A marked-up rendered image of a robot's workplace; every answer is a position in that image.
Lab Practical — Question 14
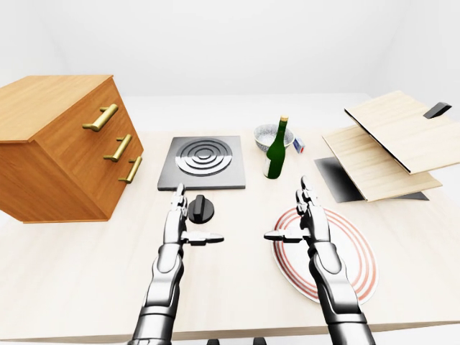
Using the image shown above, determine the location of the medium brass drawer handle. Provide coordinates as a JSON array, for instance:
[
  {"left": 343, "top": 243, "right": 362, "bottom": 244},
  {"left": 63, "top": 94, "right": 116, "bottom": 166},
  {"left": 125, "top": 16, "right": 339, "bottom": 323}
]
[{"left": 103, "top": 134, "right": 133, "bottom": 163}]

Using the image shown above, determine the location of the patterned grey bowl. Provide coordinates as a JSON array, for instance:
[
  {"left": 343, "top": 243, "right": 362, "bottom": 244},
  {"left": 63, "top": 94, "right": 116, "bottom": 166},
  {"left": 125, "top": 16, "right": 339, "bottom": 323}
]
[{"left": 253, "top": 124, "right": 295, "bottom": 153}]

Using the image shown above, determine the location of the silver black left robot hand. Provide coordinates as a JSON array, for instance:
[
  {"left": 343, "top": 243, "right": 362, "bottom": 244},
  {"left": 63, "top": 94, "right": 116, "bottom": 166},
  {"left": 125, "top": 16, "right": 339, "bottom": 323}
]
[{"left": 162, "top": 183, "right": 225, "bottom": 247}]

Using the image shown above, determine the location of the flat dark stove plate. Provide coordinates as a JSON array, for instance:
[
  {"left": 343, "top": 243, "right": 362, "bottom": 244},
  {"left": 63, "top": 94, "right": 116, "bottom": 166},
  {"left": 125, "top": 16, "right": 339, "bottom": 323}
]
[{"left": 157, "top": 135, "right": 247, "bottom": 192}]

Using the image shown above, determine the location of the wooden cabinet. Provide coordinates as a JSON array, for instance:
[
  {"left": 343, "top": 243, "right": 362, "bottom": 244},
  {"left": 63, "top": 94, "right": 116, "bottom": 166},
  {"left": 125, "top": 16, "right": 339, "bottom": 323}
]
[{"left": 0, "top": 74, "right": 145, "bottom": 224}]

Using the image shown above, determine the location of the medium wooden drawer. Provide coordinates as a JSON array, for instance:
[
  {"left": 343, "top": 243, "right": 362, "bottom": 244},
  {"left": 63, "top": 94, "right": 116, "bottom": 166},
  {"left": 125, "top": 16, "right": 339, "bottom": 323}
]
[{"left": 59, "top": 103, "right": 137, "bottom": 198}]

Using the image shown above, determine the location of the black angled handle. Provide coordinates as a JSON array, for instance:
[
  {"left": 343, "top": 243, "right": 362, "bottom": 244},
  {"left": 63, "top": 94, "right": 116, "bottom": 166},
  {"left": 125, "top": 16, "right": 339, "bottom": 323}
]
[{"left": 423, "top": 102, "right": 453, "bottom": 120}]

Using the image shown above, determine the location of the large pale wooden board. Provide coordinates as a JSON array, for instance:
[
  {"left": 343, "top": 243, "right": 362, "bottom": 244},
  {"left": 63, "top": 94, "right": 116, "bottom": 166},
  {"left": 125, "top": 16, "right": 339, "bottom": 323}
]
[{"left": 344, "top": 90, "right": 460, "bottom": 176}]

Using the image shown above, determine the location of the long brass drawer handle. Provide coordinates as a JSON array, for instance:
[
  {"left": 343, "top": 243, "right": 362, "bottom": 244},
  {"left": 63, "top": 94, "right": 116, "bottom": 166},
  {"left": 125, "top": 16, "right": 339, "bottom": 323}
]
[{"left": 81, "top": 103, "right": 119, "bottom": 133}]

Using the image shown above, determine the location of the short brass drawer handle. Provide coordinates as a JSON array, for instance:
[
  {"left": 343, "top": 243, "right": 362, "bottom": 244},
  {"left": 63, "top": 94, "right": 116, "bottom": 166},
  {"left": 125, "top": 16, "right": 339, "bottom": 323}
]
[{"left": 118, "top": 156, "right": 143, "bottom": 185}]

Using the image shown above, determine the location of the round black stove knob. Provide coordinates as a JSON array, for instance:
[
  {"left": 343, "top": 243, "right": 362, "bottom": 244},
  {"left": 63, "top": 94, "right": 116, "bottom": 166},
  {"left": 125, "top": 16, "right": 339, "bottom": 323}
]
[{"left": 188, "top": 194, "right": 216, "bottom": 225}]

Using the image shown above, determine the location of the large wooden drawer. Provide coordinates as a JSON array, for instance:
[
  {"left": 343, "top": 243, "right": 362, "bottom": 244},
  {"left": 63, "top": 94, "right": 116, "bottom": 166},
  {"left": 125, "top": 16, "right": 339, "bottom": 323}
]
[{"left": 28, "top": 75, "right": 127, "bottom": 173}]

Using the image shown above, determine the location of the green glass bottle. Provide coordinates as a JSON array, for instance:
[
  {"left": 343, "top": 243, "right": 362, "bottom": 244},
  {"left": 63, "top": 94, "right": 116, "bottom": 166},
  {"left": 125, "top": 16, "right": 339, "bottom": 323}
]
[{"left": 263, "top": 114, "right": 291, "bottom": 180}]

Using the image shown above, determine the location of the small wooden drawer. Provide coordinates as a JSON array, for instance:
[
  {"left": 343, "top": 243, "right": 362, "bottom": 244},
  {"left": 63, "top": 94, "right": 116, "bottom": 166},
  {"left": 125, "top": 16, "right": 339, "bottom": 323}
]
[{"left": 85, "top": 127, "right": 145, "bottom": 221}]

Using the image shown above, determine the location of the small pale wooden board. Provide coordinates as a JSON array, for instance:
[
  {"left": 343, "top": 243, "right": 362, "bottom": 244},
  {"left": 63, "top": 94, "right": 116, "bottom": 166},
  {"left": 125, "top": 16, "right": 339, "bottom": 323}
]
[{"left": 321, "top": 125, "right": 443, "bottom": 203}]

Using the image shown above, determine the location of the white plate with red rings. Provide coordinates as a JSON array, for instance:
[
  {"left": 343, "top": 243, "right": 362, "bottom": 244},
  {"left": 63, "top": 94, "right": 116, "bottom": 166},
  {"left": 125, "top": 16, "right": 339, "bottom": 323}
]
[{"left": 272, "top": 206, "right": 380, "bottom": 305}]

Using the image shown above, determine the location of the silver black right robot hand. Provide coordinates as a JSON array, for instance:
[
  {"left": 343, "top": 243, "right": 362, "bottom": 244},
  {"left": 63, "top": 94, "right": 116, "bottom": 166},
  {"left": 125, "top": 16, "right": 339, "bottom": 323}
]
[{"left": 263, "top": 175, "right": 332, "bottom": 247}]

